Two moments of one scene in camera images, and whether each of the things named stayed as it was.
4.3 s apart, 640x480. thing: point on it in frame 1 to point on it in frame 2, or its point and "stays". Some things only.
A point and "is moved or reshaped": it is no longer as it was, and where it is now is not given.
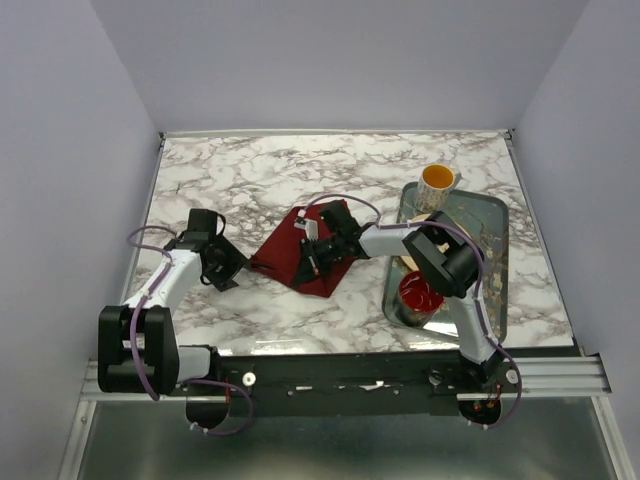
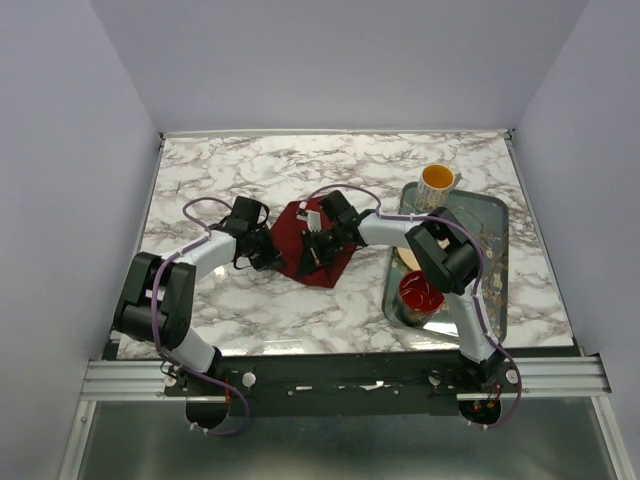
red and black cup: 418,300 stays
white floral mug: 435,183 stays
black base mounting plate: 343,385 stays
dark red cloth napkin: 278,255 is moved or reshaped
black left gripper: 223,280 to 272,256
